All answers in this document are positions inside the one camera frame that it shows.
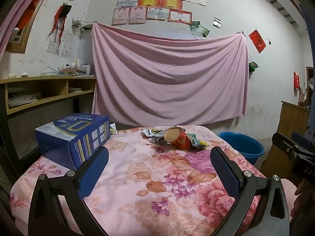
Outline stack of newspapers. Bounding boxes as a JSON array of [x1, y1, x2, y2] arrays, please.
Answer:
[[8, 93, 38, 108]]

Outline wooden desk shelf unit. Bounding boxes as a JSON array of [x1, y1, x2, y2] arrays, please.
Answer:
[[0, 76, 97, 168]]

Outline paper wall chart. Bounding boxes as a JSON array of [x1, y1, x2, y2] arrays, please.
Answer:
[[61, 33, 73, 57], [47, 33, 61, 56]]

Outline pink curtain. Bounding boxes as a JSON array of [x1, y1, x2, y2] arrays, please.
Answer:
[[0, 0, 51, 57]]

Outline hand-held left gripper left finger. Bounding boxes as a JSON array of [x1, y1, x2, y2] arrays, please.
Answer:
[[28, 146, 110, 236]]

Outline group of wall certificates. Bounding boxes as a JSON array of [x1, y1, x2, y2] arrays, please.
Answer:
[[111, 0, 207, 26]]

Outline person's right hand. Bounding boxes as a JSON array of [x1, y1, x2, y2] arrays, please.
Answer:
[[290, 182, 308, 223]]

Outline wooden cabinet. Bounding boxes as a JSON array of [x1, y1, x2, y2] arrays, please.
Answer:
[[261, 100, 311, 180]]

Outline blue cardboard box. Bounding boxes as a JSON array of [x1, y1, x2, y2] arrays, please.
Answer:
[[34, 114, 111, 171]]

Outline wire wall rack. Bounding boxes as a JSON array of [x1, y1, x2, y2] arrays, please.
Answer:
[[72, 19, 95, 31]]

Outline red tassel wall ornament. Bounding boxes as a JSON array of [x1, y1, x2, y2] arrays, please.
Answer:
[[46, 2, 72, 54]]

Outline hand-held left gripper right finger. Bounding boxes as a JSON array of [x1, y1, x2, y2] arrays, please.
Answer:
[[210, 146, 291, 236]]

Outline green cap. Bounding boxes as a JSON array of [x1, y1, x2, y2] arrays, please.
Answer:
[[248, 54, 259, 73]]

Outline red cloth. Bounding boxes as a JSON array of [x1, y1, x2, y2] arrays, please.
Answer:
[[18, 0, 41, 30]]

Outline orange snack wrapper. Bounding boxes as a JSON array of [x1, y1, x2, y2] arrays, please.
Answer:
[[192, 140, 209, 150]]

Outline wooden window frame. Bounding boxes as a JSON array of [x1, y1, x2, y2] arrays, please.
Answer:
[[5, 0, 47, 54]]

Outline wire clothes hangers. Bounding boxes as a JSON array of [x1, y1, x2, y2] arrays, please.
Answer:
[[41, 66, 61, 77]]

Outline white yellow print snack wrapper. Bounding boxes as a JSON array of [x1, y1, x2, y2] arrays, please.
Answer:
[[141, 128, 170, 145]]

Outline red paper wall decoration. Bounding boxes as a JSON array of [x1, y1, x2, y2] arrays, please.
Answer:
[[248, 29, 267, 54]]

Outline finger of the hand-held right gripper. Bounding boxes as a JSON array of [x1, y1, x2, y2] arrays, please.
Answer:
[[292, 131, 312, 150], [272, 131, 299, 163]]

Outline floral pink blanket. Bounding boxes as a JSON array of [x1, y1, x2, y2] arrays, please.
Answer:
[[10, 125, 298, 236]]

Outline pink hanging sheet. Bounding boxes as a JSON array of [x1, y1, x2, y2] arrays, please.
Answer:
[[91, 22, 249, 126]]

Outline stack of books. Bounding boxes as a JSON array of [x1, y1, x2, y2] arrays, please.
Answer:
[[58, 59, 94, 77]]

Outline red paper cup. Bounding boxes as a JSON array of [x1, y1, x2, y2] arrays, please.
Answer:
[[164, 126, 192, 151]]

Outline blue plastic basin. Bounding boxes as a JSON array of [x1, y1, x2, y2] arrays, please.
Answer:
[[218, 131, 265, 165]]

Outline green wall photo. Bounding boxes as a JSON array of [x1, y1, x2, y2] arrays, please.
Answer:
[[189, 20, 201, 33], [197, 25, 210, 38]]

